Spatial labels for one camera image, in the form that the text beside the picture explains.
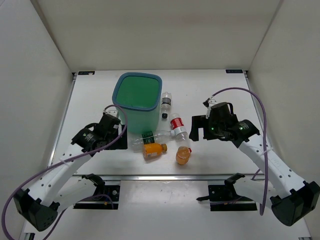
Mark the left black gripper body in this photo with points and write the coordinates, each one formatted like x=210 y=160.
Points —
x=111 y=136

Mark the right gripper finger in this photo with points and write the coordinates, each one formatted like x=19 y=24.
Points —
x=207 y=135
x=198 y=122

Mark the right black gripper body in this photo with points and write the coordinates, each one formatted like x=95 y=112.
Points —
x=216 y=127

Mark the clear bottle red label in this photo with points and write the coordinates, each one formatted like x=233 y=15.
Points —
x=178 y=127

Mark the clear bottle green label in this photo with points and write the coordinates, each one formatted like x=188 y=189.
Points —
x=150 y=137

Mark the orange juice bottle red cap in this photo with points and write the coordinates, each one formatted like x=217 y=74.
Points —
x=183 y=155

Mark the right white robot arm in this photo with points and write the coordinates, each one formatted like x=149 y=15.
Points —
x=289 y=196

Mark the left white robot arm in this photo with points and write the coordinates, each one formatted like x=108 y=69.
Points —
x=41 y=203

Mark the green plastic bin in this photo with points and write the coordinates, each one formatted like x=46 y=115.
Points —
x=138 y=95

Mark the clear bottle black cap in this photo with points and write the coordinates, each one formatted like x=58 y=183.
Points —
x=165 y=105

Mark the right table corner label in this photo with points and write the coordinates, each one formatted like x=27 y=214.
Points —
x=234 y=71

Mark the table corner label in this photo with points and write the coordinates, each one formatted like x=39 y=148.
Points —
x=86 y=73
x=234 y=71

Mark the left table corner label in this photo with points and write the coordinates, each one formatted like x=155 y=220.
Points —
x=86 y=73

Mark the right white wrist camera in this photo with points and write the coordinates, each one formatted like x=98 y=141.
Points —
x=209 y=102

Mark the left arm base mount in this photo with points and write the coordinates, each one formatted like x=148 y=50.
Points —
x=105 y=197

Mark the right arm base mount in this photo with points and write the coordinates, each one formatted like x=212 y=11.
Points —
x=223 y=197

